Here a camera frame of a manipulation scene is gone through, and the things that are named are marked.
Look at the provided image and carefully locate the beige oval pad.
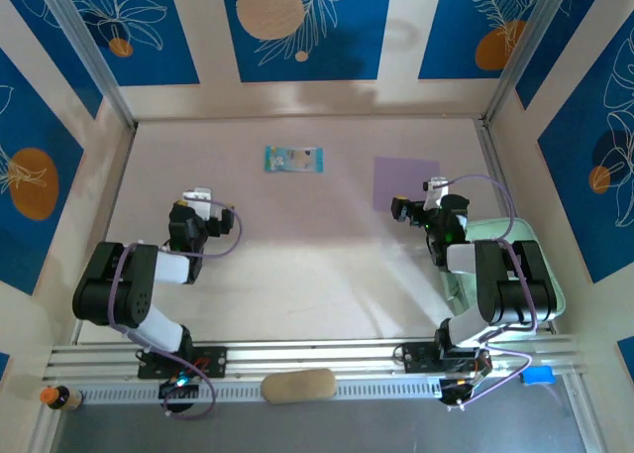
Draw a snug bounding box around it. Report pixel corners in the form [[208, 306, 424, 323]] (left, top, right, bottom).
[[261, 368, 339, 405]]

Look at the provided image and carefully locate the blue plastic block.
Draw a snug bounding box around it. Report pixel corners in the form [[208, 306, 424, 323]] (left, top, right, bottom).
[[519, 366, 555, 386]]

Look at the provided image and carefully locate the aluminium table edge rail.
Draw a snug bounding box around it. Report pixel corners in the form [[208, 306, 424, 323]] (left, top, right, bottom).
[[71, 124, 139, 346], [474, 118, 559, 335]]

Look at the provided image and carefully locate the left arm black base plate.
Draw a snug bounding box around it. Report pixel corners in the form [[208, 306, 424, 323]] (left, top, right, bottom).
[[137, 346, 229, 380]]

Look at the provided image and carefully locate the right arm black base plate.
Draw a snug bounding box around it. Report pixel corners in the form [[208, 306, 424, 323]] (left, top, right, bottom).
[[401, 342, 491, 375]]

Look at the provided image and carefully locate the aluminium mounting rail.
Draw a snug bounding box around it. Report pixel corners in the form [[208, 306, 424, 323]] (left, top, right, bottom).
[[42, 334, 588, 383]]

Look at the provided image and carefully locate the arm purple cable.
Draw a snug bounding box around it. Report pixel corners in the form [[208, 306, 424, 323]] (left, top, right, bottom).
[[108, 199, 245, 420], [435, 173, 540, 409]]

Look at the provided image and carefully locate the blue floral wall panel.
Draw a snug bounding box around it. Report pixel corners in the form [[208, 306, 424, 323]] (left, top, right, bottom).
[[0, 0, 104, 121], [537, 11, 634, 284], [220, 0, 393, 83], [0, 49, 85, 295], [57, 0, 201, 86], [418, 0, 564, 81], [514, 0, 611, 111]]

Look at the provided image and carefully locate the blue snack packet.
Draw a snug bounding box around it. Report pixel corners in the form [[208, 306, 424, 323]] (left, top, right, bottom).
[[264, 145, 326, 175]]

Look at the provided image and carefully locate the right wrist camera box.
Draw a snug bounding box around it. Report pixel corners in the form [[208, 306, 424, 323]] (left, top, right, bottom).
[[422, 176, 451, 210]]

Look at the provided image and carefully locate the black controller board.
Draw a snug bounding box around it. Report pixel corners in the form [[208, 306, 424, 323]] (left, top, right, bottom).
[[438, 376, 479, 405], [158, 377, 200, 400]]

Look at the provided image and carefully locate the slotted grey cable duct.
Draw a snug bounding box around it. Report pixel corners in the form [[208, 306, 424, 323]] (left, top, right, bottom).
[[78, 378, 445, 404]]

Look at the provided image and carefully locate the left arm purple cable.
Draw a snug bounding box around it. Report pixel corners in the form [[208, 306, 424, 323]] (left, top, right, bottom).
[[108, 199, 245, 420]]

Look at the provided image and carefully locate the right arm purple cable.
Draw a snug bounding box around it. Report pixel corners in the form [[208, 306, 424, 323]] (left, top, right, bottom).
[[435, 173, 540, 409]]

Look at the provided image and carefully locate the aluminium frame post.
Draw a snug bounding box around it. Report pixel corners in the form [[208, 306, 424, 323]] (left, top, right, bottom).
[[480, 0, 581, 127], [35, 0, 139, 131]]

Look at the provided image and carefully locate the orange cap bottle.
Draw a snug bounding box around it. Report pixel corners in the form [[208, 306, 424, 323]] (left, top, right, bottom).
[[39, 384, 83, 413]]

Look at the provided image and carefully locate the mint green tray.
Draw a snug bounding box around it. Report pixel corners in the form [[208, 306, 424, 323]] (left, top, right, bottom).
[[443, 217, 567, 333]]

